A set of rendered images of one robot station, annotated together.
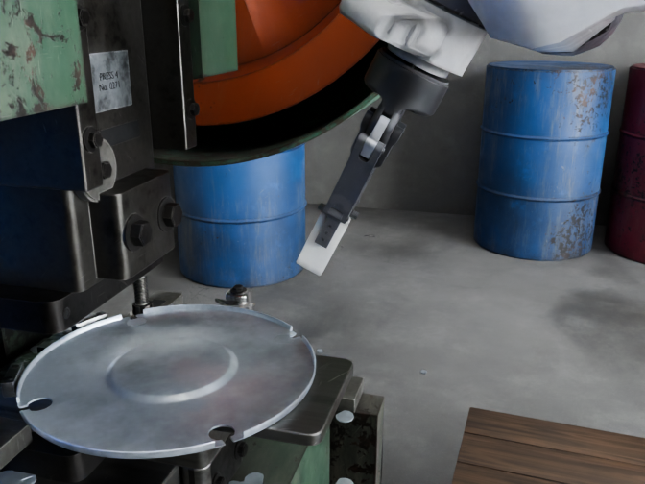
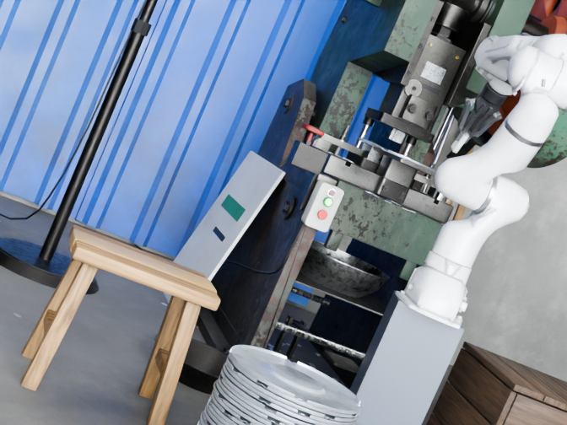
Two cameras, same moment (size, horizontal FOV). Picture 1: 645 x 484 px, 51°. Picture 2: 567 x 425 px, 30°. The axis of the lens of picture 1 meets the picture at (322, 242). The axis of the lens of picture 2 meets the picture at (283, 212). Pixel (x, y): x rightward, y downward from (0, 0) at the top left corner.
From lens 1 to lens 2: 290 cm
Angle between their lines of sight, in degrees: 58
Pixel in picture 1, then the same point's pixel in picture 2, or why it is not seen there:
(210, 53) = (474, 84)
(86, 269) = (396, 110)
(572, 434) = not seen: outside the picture
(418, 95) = (486, 92)
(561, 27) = (478, 60)
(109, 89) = (432, 75)
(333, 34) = not seen: hidden behind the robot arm
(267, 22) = not seen: hidden behind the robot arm
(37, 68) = (400, 47)
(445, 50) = (494, 80)
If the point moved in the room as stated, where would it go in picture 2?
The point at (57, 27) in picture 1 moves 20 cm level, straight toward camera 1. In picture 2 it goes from (410, 43) to (376, 22)
